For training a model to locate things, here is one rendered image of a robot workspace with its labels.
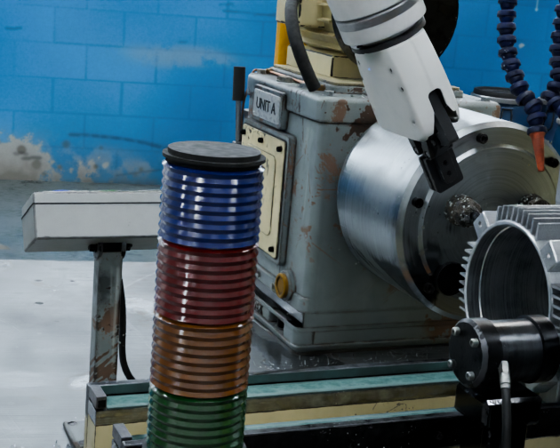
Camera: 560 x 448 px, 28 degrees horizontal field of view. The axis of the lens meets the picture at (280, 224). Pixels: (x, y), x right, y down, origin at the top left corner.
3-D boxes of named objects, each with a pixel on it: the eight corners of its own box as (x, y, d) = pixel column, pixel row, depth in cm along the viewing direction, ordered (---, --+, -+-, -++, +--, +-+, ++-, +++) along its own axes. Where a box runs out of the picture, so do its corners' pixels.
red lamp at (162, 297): (234, 293, 70) (238, 224, 69) (268, 324, 65) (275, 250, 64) (141, 297, 68) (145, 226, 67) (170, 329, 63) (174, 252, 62)
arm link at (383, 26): (318, 19, 109) (330, 46, 110) (358, 26, 101) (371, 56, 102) (388, -20, 110) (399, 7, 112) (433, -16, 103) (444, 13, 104)
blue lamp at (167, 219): (238, 224, 69) (244, 153, 68) (275, 250, 64) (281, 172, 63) (145, 226, 67) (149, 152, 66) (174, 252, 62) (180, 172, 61)
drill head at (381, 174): (433, 251, 172) (452, 89, 166) (580, 327, 139) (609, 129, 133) (284, 255, 162) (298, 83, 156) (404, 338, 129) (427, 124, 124)
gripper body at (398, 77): (328, 36, 110) (369, 133, 114) (375, 45, 101) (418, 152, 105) (390, 1, 112) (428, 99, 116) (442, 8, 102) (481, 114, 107)
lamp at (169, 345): (228, 361, 71) (234, 293, 70) (262, 396, 66) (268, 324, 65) (138, 366, 69) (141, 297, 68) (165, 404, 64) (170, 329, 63)
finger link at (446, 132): (406, 68, 106) (398, 96, 111) (454, 131, 103) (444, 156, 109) (416, 62, 106) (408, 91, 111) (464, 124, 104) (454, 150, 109)
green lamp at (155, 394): (223, 426, 72) (228, 361, 71) (257, 466, 67) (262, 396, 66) (133, 434, 70) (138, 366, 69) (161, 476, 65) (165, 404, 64)
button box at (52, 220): (177, 249, 125) (173, 204, 126) (196, 236, 119) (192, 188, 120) (22, 252, 119) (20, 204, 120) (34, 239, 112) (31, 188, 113)
